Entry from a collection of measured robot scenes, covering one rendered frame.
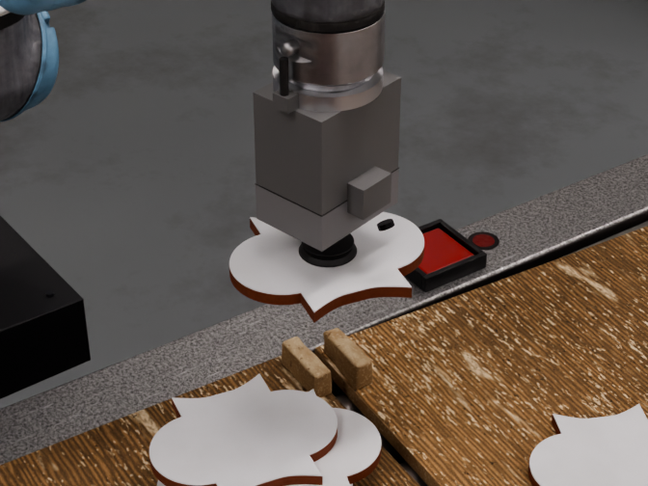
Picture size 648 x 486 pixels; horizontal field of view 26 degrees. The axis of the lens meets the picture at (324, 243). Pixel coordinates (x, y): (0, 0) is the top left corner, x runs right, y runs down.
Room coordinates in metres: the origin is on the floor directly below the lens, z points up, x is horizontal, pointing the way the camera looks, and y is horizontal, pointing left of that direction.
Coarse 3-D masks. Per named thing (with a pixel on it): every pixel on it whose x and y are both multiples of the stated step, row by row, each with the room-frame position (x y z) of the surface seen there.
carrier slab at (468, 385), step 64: (576, 256) 1.12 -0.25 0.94; (640, 256) 1.12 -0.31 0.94; (448, 320) 1.02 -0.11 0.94; (512, 320) 1.02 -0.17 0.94; (576, 320) 1.02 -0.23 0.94; (640, 320) 1.02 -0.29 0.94; (384, 384) 0.93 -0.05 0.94; (448, 384) 0.93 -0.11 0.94; (512, 384) 0.93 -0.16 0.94; (576, 384) 0.93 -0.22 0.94; (640, 384) 0.93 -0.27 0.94; (448, 448) 0.85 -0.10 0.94; (512, 448) 0.85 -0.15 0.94
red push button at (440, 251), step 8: (432, 232) 1.17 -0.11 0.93; (440, 232) 1.17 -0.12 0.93; (424, 240) 1.16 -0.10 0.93; (432, 240) 1.16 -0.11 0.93; (440, 240) 1.16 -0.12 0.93; (448, 240) 1.16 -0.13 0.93; (424, 248) 1.14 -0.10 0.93; (432, 248) 1.14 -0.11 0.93; (440, 248) 1.14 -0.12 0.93; (448, 248) 1.14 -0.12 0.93; (456, 248) 1.14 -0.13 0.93; (464, 248) 1.14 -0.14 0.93; (424, 256) 1.13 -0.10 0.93; (432, 256) 1.13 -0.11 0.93; (440, 256) 1.13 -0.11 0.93; (448, 256) 1.13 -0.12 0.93; (456, 256) 1.13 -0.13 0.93; (464, 256) 1.13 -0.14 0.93; (424, 264) 1.11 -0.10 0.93; (432, 264) 1.11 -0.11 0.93; (440, 264) 1.11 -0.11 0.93; (448, 264) 1.12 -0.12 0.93; (424, 272) 1.10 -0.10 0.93
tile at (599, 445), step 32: (608, 416) 0.88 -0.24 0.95; (640, 416) 0.87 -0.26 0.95; (544, 448) 0.84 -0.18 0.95; (576, 448) 0.84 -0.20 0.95; (608, 448) 0.84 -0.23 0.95; (640, 448) 0.84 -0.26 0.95; (544, 480) 0.80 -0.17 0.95; (576, 480) 0.80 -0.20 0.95; (608, 480) 0.80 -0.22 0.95; (640, 480) 0.80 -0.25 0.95
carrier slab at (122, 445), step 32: (224, 384) 0.93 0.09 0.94; (288, 384) 0.93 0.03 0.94; (128, 416) 0.89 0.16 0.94; (160, 416) 0.89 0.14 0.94; (64, 448) 0.85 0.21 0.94; (96, 448) 0.85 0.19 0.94; (128, 448) 0.85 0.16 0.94; (384, 448) 0.85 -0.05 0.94; (0, 480) 0.81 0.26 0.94; (32, 480) 0.81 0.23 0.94; (64, 480) 0.81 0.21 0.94; (96, 480) 0.81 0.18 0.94; (128, 480) 0.81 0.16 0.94; (384, 480) 0.81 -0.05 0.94
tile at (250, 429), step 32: (256, 384) 0.87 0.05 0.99; (192, 416) 0.83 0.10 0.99; (224, 416) 0.83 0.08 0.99; (256, 416) 0.83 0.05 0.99; (288, 416) 0.83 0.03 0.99; (320, 416) 0.83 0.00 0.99; (160, 448) 0.79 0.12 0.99; (192, 448) 0.79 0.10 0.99; (224, 448) 0.79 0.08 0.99; (256, 448) 0.79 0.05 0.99; (288, 448) 0.79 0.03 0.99; (320, 448) 0.79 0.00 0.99; (160, 480) 0.77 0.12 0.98; (192, 480) 0.76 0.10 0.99; (224, 480) 0.76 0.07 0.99; (256, 480) 0.76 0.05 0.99; (288, 480) 0.76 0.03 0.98; (320, 480) 0.76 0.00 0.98
